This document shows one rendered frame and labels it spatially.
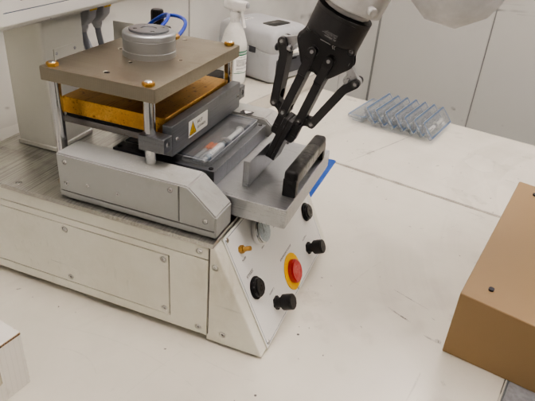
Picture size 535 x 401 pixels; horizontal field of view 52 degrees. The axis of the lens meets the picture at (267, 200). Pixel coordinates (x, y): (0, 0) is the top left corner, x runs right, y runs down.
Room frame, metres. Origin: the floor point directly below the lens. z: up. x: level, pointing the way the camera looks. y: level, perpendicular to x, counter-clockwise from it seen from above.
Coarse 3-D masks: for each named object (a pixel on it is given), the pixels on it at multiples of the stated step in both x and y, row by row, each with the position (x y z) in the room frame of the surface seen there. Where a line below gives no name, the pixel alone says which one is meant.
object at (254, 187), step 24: (264, 144) 0.75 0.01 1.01; (288, 144) 0.85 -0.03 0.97; (240, 168) 0.74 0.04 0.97; (264, 168) 0.74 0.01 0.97; (312, 168) 0.76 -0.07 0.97; (240, 192) 0.67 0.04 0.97; (264, 192) 0.67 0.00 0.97; (240, 216) 0.65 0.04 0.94; (264, 216) 0.64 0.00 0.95; (288, 216) 0.64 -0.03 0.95
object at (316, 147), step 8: (320, 136) 0.80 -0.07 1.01; (312, 144) 0.76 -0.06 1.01; (320, 144) 0.77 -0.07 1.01; (304, 152) 0.73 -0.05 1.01; (312, 152) 0.74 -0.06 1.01; (320, 152) 0.77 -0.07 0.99; (296, 160) 0.70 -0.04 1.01; (304, 160) 0.71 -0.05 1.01; (312, 160) 0.73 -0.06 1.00; (288, 168) 0.68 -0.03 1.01; (296, 168) 0.68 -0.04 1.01; (304, 168) 0.69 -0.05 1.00; (288, 176) 0.66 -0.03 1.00; (296, 176) 0.66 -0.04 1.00; (288, 184) 0.66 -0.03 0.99; (296, 184) 0.66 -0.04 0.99; (288, 192) 0.66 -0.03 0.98; (296, 192) 0.67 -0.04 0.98
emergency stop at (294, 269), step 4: (292, 260) 0.74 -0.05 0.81; (296, 260) 0.74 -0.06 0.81; (288, 264) 0.73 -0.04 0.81; (292, 264) 0.73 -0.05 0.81; (296, 264) 0.74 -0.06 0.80; (300, 264) 0.75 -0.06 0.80; (288, 268) 0.72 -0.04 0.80; (292, 268) 0.72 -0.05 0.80; (296, 268) 0.73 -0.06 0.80; (300, 268) 0.74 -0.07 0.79; (288, 272) 0.72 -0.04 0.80; (292, 272) 0.72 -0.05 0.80; (296, 272) 0.73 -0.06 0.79; (300, 272) 0.74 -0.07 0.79; (292, 276) 0.72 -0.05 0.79; (296, 276) 0.72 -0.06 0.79; (300, 276) 0.73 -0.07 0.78; (292, 280) 0.72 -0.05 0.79; (296, 280) 0.72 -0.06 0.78
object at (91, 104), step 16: (208, 80) 0.87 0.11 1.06; (224, 80) 0.88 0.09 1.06; (64, 96) 0.75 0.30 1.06; (80, 96) 0.75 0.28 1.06; (96, 96) 0.76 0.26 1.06; (112, 96) 0.76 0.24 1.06; (176, 96) 0.78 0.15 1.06; (192, 96) 0.79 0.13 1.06; (80, 112) 0.74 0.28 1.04; (96, 112) 0.73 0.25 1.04; (112, 112) 0.72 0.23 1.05; (128, 112) 0.71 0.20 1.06; (160, 112) 0.72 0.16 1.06; (176, 112) 0.72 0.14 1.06; (96, 128) 0.73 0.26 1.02; (112, 128) 0.72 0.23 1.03; (128, 128) 0.72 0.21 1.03; (160, 128) 0.70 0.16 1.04
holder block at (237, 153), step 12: (252, 132) 0.82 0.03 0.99; (264, 132) 0.86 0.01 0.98; (120, 144) 0.74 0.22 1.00; (240, 144) 0.77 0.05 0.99; (252, 144) 0.81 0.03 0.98; (144, 156) 0.71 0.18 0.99; (168, 156) 0.71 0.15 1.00; (228, 156) 0.73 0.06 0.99; (240, 156) 0.76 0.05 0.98; (192, 168) 0.68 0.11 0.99; (204, 168) 0.68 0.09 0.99; (216, 168) 0.69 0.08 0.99; (228, 168) 0.72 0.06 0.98; (216, 180) 0.68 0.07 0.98
